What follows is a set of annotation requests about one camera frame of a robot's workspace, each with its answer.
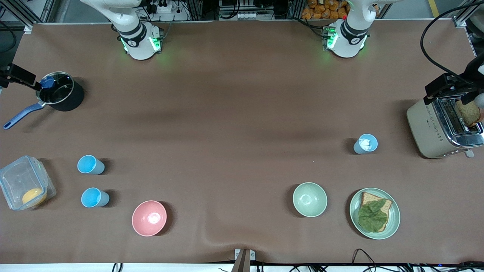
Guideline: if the bag of orange snacks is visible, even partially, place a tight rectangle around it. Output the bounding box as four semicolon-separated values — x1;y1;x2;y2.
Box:
301;0;349;20

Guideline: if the pale green plate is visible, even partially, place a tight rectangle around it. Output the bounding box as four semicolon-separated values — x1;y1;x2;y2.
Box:
349;187;401;240

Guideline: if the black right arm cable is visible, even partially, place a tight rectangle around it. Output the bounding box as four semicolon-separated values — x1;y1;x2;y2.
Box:
0;21;17;53

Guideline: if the clear plastic food container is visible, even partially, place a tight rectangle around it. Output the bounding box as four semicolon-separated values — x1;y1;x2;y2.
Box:
0;155;57;211

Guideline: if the beige and chrome toaster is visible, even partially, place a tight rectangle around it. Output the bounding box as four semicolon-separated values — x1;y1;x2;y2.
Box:
406;88;484;159

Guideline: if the black looped floor cable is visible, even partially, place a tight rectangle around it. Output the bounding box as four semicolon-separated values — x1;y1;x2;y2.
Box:
352;248;379;266

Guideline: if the brown toast slice in toaster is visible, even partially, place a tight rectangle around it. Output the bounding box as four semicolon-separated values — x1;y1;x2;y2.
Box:
455;100;483;128

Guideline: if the black saucepan with blue handle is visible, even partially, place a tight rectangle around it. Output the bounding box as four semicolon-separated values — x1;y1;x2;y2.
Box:
3;71;85;130

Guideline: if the metal table clamp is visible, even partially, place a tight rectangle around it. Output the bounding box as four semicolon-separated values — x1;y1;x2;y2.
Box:
234;248;256;272

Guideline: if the orange round food piece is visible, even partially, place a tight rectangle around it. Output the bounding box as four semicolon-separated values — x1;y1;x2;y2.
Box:
22;188;48;207

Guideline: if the glass lid with blue knob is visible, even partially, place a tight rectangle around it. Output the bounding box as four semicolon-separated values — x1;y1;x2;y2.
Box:
36;72;74;105

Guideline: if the brown bread slice on plate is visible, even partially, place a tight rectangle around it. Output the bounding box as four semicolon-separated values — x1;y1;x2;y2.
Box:
358;192;393;232

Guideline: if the pink bowl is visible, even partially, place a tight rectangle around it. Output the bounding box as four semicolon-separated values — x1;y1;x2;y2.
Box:
132;200;168;237

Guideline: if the green lettuce leaf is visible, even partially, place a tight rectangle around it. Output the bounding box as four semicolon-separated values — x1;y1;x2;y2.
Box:
358;199;388;232

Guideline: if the blue plastic cup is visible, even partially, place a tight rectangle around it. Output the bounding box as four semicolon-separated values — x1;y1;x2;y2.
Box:
353;133;379;155
77;155;105;175
81;187;110;208

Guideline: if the aluminium frame profile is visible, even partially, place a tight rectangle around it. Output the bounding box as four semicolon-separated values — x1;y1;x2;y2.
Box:
0;0;51;24
451;0;484;28

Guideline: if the pale green bowl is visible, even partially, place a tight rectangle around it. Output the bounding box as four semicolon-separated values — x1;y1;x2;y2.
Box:
292;182;328;218

